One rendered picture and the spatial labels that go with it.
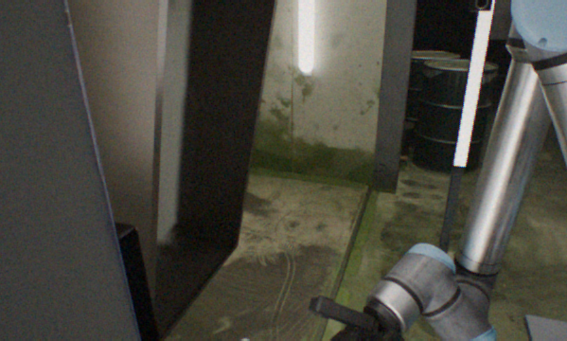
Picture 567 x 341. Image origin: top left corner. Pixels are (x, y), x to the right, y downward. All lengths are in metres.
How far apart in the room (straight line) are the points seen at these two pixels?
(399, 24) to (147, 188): 2.23
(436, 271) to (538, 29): 0.43
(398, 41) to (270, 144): 1.24
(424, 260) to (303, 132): 2.38
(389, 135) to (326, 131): 0.47
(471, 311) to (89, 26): 0.88
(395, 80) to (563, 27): 2.31
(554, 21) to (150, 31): 0.60
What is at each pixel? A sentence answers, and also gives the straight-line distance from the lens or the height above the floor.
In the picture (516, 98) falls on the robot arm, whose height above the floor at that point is 1.21.
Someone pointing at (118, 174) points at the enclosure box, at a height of 1.03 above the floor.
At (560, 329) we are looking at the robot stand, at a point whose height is 0.64.
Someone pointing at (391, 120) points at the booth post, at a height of 0.58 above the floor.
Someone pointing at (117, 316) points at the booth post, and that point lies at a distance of 0.17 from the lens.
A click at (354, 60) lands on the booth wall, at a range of 2.86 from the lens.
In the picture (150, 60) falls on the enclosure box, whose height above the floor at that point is 1.27.
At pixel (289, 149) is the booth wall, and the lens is 3.15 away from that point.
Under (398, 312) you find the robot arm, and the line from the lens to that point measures 0.73.
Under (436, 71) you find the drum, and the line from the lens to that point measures 3.37.
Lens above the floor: 1.36
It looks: 24 degrees down
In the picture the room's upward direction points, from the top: 1 degrees counter-clockwise
